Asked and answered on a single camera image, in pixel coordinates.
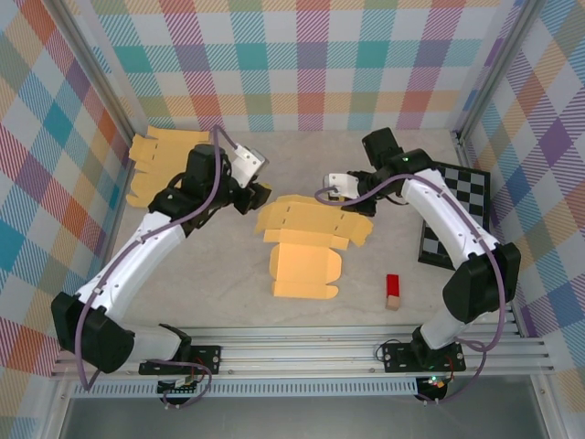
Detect black grey chessboard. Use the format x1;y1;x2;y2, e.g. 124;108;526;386
416;160;493;271

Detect small circuit board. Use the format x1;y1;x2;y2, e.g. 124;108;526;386
157;375;202;397
420;374;452;392

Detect aluminium frame post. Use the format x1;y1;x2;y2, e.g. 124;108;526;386
48;0;141;145
452;0;549;143

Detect aluminium mounting rail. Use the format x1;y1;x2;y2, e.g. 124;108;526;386
49;324;557;379

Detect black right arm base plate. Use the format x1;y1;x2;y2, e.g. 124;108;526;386
382;341;467;374

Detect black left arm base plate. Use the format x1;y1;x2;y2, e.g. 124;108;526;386
138;345;223;377

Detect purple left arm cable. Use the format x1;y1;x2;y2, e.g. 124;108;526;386
75;123;241;409

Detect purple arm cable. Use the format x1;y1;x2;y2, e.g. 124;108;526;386
75;123;241;409
314;176;509;404

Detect perforated grey cable duct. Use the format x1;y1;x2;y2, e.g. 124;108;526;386
70;381;452;398

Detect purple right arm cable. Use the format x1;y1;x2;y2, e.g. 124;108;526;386
314;176;509;404

